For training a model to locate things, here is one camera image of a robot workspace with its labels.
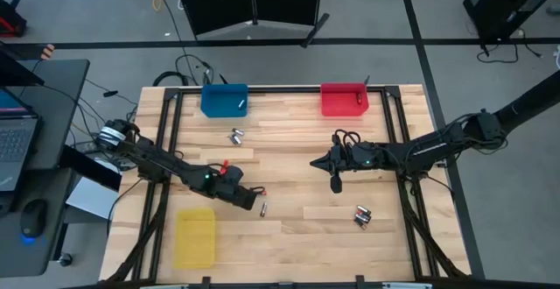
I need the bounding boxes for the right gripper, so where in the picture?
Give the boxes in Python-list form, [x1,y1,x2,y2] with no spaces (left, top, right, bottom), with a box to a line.
[309,144,368,173]

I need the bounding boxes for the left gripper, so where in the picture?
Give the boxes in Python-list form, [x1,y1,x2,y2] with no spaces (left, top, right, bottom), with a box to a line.
[205,178,259,212]

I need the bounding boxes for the blue plastic bin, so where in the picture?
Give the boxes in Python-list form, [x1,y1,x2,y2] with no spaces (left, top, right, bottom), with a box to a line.
[199,82,249,119]

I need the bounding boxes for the red plastic bin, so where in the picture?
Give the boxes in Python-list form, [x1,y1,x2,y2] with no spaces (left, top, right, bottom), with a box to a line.
[319,81,370,118]

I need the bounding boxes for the yellow plastic bin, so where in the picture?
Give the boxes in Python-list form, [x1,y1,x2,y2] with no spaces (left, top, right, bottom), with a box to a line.
[172,207,217,271]

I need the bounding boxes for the grey flat box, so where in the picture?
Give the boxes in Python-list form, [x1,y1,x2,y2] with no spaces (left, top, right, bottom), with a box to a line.
[65,177,122,221]

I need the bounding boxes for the black panel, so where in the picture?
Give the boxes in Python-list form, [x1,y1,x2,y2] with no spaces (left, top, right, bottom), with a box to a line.
[59,144,123,193]

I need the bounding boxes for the black folding screen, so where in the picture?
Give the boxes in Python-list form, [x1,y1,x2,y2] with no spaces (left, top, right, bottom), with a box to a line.
[171,0,330,48]

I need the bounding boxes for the black desk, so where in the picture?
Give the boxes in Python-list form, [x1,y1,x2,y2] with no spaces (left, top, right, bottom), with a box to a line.
[0,59,91,278]

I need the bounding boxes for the black computer mouse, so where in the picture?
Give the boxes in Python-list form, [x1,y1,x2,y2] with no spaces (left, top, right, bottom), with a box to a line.
[19,199,49,241]

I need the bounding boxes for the black pole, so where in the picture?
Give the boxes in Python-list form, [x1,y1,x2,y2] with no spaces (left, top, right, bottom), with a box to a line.
[493,70,560,126]

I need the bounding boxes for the dark grey laptop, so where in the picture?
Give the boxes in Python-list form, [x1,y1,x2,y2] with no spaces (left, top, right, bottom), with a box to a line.
[0,86,44,194]

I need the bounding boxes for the black equipment cases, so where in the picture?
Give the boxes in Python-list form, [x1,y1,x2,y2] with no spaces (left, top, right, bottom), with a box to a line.
[454,0,560,47]

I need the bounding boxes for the black monitor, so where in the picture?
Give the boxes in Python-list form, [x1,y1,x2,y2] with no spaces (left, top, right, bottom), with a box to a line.
[0,41,46,88]

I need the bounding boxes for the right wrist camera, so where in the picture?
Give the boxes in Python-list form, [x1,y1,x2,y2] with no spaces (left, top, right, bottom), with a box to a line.
[329,173,344,195]

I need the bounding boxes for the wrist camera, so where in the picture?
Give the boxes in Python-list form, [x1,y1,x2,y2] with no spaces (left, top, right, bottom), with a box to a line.
[225,165,245,184]
[329,173,344,195]

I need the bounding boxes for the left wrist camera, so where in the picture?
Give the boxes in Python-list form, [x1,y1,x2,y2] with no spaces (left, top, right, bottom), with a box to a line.
[225,165,245,184]

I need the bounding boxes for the black aluminium table frame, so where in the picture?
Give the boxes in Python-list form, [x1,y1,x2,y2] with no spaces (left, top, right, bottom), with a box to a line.
[104,85,472,289]

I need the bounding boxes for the black coiled cable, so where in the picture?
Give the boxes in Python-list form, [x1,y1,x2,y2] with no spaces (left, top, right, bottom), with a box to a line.
[151,70,190,88]

